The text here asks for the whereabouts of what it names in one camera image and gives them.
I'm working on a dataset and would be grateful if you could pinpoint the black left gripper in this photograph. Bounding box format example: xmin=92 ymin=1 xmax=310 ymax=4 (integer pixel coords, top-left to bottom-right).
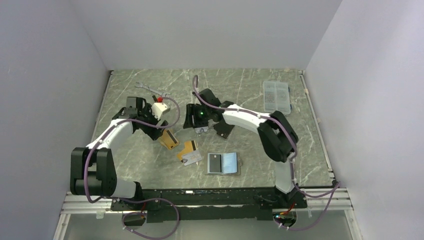
xmin=138 ymin=103 xmax=168 ymax=140

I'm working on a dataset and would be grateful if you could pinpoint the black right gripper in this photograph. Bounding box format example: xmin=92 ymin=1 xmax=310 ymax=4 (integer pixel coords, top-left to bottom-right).
xmin=183 ymin=103 xmax=211 ymax=130

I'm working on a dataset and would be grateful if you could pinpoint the grey card holder blue lining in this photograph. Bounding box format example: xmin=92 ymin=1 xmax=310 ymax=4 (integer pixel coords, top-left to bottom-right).
xmin=206 ymin=152 xmax=241 ymax=176

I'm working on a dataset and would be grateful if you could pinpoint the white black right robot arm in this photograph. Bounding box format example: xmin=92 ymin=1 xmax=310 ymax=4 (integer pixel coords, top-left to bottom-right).
xmin=184 ymin=88 xmax=299 ymax=208

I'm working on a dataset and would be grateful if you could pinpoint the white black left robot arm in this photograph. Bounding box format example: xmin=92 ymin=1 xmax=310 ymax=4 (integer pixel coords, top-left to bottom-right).
xmin=70 ymin=96 xmax=171 ymax=210

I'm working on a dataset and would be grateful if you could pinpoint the gold card stack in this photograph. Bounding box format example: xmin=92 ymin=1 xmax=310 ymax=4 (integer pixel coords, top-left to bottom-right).
xmin=158 ymin=128 xmax=180 ymax=150

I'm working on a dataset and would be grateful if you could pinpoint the black card stack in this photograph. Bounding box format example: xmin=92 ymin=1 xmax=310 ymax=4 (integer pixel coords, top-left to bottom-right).
xmin=213 ymin=121 xmax=235 ymax=139

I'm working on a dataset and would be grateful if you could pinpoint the gold card under holder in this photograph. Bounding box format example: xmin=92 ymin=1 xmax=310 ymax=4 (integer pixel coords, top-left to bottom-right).
xmin=177 ymin=140 xmax=198 ymax=163

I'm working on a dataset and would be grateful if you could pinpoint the silver card on table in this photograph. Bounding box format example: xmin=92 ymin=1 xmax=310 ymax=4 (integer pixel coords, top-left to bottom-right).
xmin=182 ymin=150 xmax=203 ymax=166

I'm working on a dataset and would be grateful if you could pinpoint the silver open-end wrench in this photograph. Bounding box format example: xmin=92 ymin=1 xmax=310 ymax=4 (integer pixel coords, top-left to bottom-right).
xmin=135 ymin=82 xmax=171 ymax=97

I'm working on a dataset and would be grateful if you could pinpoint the clear plastic screw box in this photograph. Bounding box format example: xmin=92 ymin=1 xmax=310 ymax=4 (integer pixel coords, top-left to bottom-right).
xmin=262 ymin=80 xmax=292 ymax=115

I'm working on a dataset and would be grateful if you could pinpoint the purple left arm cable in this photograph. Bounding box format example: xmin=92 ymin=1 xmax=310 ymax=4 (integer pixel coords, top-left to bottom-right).
xmin=82 ymin=96 xmax=181 ymax=240

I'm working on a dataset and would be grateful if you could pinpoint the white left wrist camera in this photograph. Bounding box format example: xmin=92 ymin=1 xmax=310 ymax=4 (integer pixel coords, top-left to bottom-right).
xmin=151 ymin=96 xmax=171 ymax=121

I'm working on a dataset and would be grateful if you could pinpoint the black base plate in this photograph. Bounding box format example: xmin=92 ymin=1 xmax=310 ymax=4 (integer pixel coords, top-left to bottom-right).
xmin=110 ymin=187 xmax=308 ymax=223

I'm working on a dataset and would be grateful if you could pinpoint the aluminium frame rail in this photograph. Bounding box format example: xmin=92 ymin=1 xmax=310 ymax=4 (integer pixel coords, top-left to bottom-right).
xmin=53 ymin=188 xmax=363 ymax=240

